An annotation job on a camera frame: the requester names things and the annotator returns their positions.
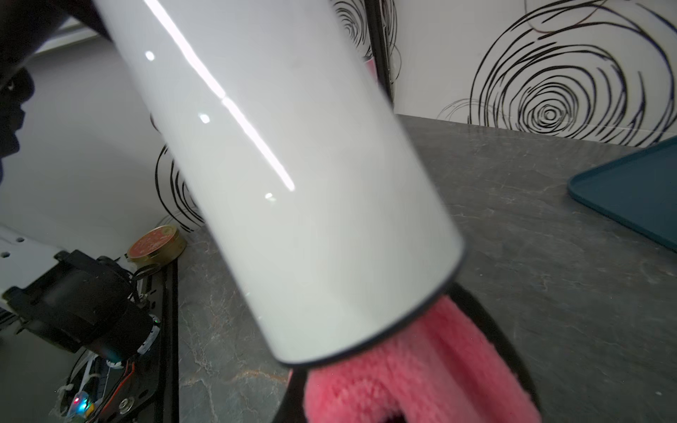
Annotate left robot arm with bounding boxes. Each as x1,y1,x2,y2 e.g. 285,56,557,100
1,1,160,363

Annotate teal tray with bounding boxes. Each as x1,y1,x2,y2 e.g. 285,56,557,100
568,137,676,251

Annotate red gold round tin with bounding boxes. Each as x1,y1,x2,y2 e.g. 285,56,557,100
126,225,187,267

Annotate pink thermos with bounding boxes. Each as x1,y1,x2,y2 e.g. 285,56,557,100
364,57,378,81

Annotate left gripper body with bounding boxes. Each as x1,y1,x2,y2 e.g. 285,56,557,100
1,0,109,159

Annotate white thermos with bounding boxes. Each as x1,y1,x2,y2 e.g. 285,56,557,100
95,1,465,368

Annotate pink cloth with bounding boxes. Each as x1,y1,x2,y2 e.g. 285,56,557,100
274,284,542,422

